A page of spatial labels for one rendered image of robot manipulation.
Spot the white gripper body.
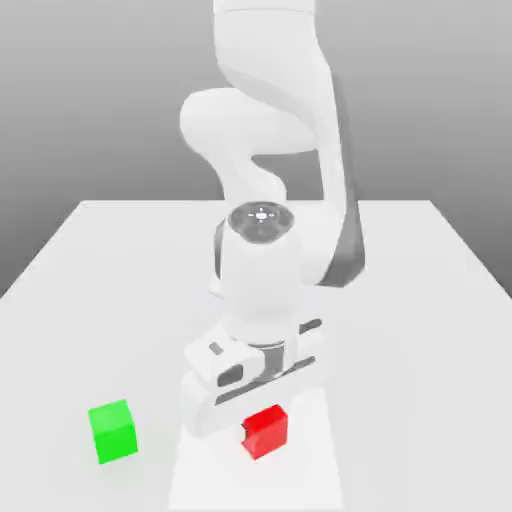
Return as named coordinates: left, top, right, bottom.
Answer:
left=178, top=330, right=326, bottom=441

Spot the small red cube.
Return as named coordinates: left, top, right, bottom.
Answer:
left=240, top=403, right=289, bottom=461

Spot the small green cube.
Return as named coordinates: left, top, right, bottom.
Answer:
left=87, top=398, right=140, bottom=466

